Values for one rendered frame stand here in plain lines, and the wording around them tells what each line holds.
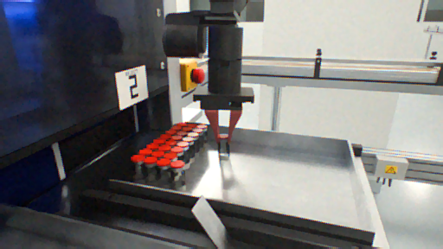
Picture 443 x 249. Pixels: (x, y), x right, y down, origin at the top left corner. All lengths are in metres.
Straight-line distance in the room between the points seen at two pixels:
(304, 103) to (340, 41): 0.43
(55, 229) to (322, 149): 0.46
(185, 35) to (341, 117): 1.66
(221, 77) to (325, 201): 0.24
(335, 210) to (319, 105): 1.59
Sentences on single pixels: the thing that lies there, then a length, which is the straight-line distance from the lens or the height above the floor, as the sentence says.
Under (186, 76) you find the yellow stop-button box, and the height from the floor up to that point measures 1.00.
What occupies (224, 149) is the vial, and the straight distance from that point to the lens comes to 0.51.
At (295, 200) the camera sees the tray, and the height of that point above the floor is 0.88.
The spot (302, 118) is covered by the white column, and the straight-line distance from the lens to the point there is 2.02.
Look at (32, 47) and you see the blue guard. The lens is 0.38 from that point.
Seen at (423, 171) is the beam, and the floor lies 0.48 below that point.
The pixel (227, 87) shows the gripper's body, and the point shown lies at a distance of 0.46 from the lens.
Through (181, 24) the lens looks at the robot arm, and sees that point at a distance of 0.48.
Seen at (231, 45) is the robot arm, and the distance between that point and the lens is 0.45.
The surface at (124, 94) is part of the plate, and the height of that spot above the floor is 1.01.
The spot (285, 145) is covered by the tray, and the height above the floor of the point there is 0.89.
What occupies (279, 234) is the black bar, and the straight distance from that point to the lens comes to 0.35.
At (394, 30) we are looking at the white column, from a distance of 1.96.
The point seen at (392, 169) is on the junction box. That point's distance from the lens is 1.47.
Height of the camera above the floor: 1.13
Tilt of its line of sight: 21 degrees down
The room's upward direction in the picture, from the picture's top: straight up
